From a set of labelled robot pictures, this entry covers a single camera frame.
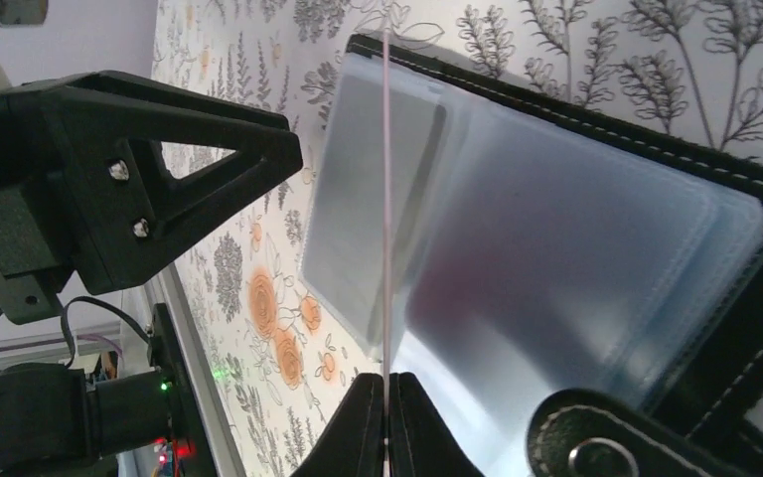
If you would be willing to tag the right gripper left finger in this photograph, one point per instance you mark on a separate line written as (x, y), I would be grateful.
(351, 444)

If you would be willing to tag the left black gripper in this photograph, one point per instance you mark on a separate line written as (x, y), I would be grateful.
(110, 177)

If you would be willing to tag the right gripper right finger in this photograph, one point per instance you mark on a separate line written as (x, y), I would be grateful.
(419, 442)

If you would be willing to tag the black leather card holder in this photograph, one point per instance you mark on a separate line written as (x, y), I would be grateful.
(578, 295)

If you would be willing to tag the red card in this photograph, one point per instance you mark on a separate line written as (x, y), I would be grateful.
(386, 296)

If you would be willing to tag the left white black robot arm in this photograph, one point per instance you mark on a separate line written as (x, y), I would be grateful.
(52, 419)

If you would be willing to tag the floral patterned table mat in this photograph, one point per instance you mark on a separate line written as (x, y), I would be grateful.
(279, 362)

